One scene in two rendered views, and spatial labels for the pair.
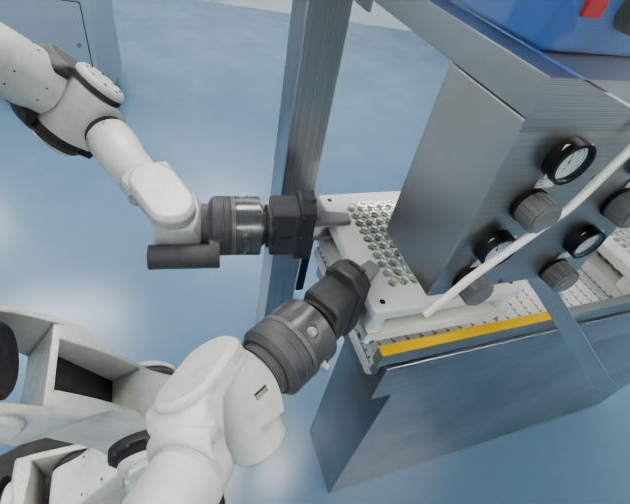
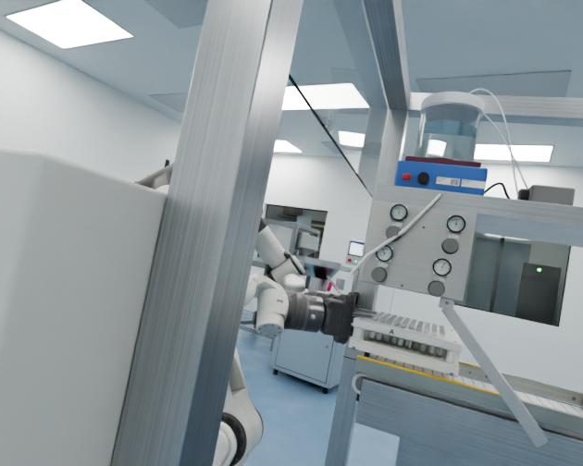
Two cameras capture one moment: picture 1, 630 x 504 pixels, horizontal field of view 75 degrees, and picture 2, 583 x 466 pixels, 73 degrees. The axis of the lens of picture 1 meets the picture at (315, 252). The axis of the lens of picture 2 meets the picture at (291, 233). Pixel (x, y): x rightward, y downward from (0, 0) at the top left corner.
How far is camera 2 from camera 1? 0.86 m
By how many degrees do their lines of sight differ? 63
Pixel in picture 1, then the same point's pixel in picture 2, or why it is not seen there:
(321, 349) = (314, 305)
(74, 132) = (279, 276)
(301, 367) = (300, 302)
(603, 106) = (405, 195)
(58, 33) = (318, 337)
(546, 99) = (379, 190)
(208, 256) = not seen: hidden behind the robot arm
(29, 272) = not seen: hidden behind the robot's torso
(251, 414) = (271, 303)
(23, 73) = (273, 250)
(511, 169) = (378, 214)
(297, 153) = (362, 287)
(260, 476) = not seen: outside the picture
